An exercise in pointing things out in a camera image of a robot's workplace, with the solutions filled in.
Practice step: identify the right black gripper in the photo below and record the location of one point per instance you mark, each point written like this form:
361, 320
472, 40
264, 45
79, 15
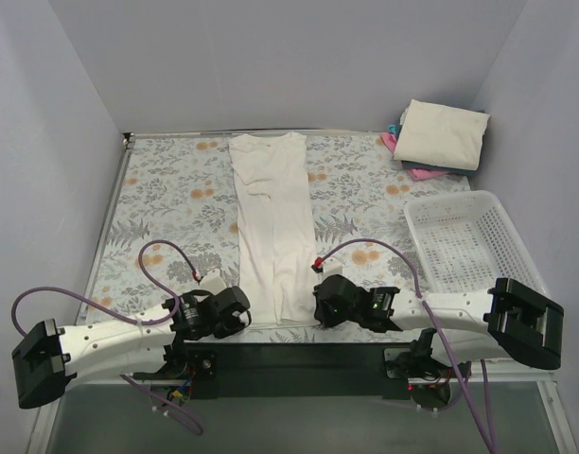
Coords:
329, 303

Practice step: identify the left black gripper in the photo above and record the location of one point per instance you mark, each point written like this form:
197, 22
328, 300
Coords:
234, 308

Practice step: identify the white t shirt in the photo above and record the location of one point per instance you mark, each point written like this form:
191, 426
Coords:
275, 228

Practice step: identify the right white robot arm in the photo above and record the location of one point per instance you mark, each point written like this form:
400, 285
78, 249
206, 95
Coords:
509, 320

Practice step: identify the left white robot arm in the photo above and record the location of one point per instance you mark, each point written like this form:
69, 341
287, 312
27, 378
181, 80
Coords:
154, 343

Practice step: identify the white plastic basket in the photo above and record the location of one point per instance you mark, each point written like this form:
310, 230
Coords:
465, 241

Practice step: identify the pink folded t shirt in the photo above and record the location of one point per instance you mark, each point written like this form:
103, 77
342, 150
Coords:
417, 174

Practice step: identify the cream folded t shirt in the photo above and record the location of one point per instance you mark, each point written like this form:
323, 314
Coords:
439, 135

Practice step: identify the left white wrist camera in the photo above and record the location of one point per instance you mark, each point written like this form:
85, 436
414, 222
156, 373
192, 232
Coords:
213, 282

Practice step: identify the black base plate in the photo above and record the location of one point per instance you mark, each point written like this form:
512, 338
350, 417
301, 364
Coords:
228, 370

